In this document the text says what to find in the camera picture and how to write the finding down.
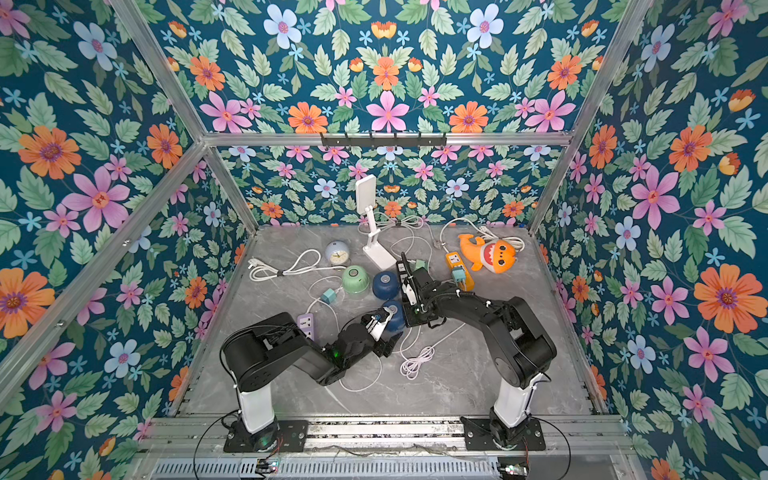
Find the teal USB charger adapter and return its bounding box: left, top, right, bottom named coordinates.
left=451, top=267, right=470, bottom=285

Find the dark blue meat grinder front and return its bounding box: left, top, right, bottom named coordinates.
left=383, top=300, right=406, bottom=335

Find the dark blue meat grinder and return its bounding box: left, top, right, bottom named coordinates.
left=372, top=271, right=400, bottom=301
left=383, top=300, right=406, bottom=335

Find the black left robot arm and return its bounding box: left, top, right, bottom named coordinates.
left=220, top=307, right=402, bottom=437

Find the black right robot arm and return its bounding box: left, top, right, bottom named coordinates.
left=396, top=255, right=557, bottom=436

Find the black power strip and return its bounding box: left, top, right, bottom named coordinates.
left=396, top=257, right=412, bottom=290

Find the orange power strip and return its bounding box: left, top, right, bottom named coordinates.
left=445, top=252, right=475, bottom=292

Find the light teal charger adapter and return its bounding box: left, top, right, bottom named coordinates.
left=320, top=289, right=337, bottom=304

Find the round blue alarm clock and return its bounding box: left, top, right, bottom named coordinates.
left=325, top=240, right=350, bottom=266

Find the purple power strip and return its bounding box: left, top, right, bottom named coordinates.
left=296, top=313, right=316, bottom=340

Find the white folding desk lamp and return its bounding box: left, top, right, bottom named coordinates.
left=355, top=175, right=396, bottom=271

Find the orange shark plush toy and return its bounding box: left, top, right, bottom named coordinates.
left=458, top=234, right=517, bottom=274

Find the white bundled cable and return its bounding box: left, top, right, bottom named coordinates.
left=383, top=215, right=448, bottom=271

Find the green cordless meat grinder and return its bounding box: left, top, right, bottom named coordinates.
left=342, top=265, right=370, bottom=295

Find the white power strip cord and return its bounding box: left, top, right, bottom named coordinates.
left=439, top=217, right=526, bottom=253

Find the white purple strip cord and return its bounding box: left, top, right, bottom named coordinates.
left=247, top=248, right=348, bottom=283

